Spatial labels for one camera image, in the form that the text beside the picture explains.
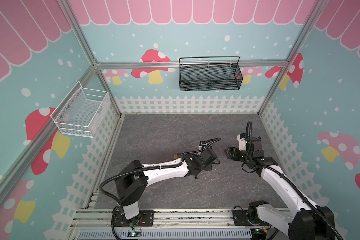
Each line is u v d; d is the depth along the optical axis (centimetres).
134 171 45
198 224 74
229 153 76
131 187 45
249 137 67
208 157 62
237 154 74
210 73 93
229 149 76
